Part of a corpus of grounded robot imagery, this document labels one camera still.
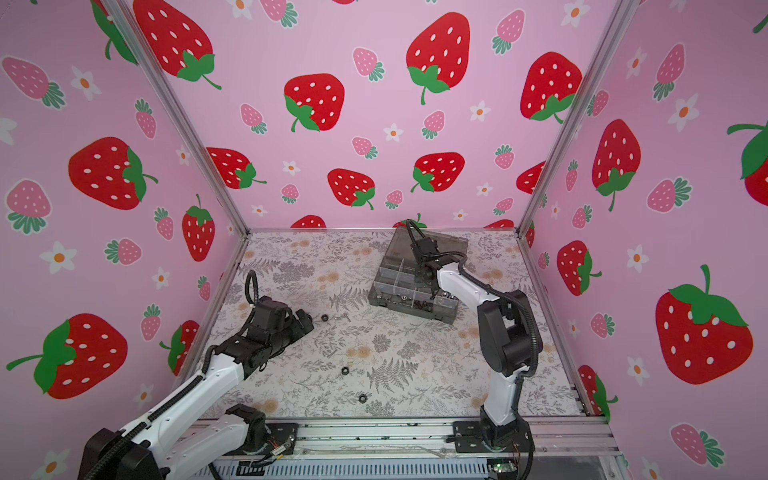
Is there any grey plastic compartment box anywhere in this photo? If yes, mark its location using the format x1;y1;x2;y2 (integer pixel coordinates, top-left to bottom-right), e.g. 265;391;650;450
368;226;459;324

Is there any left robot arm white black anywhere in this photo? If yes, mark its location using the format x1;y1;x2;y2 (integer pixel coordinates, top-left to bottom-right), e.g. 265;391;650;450
78;297;314;479

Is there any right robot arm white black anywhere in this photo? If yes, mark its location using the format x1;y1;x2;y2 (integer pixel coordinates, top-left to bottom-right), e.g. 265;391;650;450
407;222;543;451

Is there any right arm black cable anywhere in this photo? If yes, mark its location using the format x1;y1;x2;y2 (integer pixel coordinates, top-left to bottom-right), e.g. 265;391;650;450
404;219;544;379

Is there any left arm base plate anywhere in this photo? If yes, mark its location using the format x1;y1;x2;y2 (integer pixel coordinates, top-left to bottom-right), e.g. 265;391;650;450
231;422;299;457

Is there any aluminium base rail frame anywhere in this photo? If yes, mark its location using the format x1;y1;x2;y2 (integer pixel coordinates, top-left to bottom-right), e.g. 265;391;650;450
188;417;632;479

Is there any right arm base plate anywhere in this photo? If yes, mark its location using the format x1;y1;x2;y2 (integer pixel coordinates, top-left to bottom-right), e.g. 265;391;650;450
452;419;536;454

